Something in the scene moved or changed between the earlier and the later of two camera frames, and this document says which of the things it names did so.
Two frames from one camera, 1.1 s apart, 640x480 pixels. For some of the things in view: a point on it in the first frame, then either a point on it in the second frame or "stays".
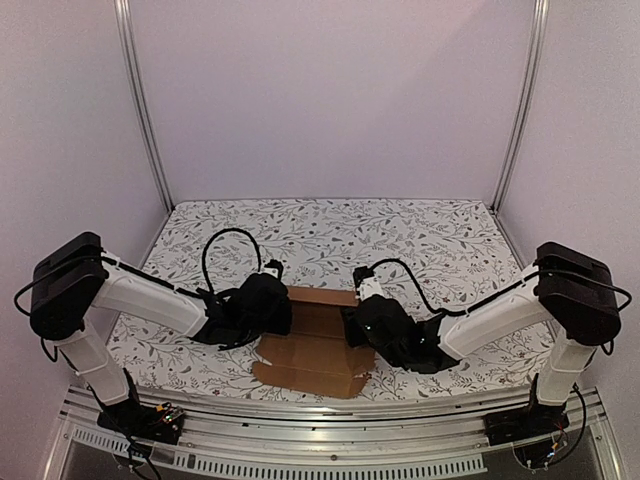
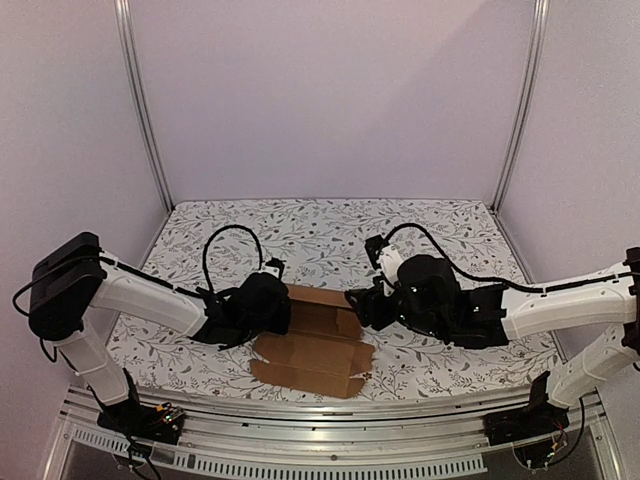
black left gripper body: [280, 327] stays
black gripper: [366, 284] to [419, 276]
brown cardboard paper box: [314, 358] stays
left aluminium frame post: [126, 29] stays
